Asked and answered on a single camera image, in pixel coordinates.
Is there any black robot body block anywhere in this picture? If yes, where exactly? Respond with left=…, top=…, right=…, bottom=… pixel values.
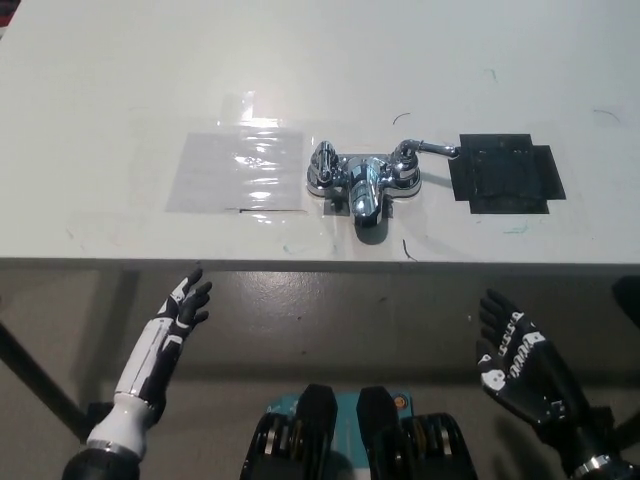
left=355, top=384, right=479, bottom=480
left=241, top=382, right=341, bottom=480

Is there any right black robot body block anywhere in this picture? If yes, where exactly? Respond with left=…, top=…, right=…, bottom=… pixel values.
left=355, top=384, right=479, bottom=480

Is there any left black robot body block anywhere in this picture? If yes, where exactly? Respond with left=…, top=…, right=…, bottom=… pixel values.
left=241, top=382, right=341, bottom=480

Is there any black tape square patch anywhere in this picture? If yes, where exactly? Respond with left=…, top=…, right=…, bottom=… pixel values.
left=445, top=132, right=568, bottom=216

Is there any chrome faucet body with spout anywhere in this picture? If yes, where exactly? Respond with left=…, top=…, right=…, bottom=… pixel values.
left=304, top=151, right=425, bottom=228

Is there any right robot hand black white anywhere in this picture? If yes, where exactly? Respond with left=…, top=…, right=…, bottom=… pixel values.
left=477, top=288, right=597, bottom=451

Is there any black rounded object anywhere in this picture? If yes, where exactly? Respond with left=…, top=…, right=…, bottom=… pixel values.
left=611, top=274, right=640, bottom=322

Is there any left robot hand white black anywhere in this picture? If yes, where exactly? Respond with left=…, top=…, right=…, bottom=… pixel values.
left=113, top=268, right=214, bottom=409

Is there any black diagonal table leg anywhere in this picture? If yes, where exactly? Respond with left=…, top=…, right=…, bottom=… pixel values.
left=0, top=317, right=94, bottom=441

